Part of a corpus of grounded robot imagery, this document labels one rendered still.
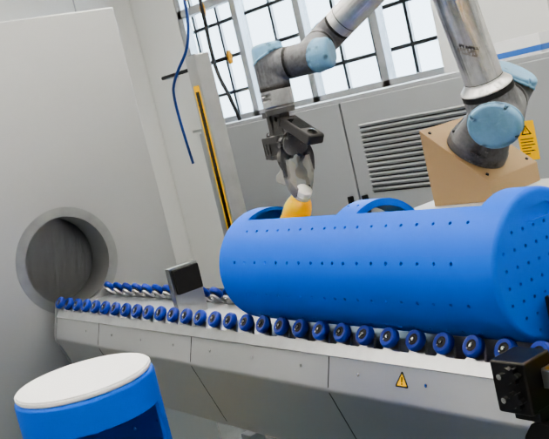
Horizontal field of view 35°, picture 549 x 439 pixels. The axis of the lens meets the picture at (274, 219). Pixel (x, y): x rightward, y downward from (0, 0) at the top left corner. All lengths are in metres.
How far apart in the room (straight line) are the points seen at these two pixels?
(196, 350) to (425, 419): 0.86
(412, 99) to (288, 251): 1.77
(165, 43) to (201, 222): 1.44
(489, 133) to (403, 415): 0.63
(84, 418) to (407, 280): 0.66
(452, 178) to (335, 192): 1.94
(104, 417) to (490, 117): 1.00
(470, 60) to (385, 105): 1.84
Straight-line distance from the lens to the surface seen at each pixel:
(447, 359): 1.75
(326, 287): 1.89
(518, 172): 2.21
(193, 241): 7.32
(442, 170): 2.17
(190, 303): 2.67
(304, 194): 2.07
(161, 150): 7.28
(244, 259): 2.12
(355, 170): 3.94
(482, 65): 1.94
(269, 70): 2.06
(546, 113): 3.31
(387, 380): 1.87
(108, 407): 1.73
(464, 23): 1.91
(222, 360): 2.36
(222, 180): 2.91
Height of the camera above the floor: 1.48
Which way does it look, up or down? 7 degrees down
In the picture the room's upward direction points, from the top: 13 degrees counter-clockwise
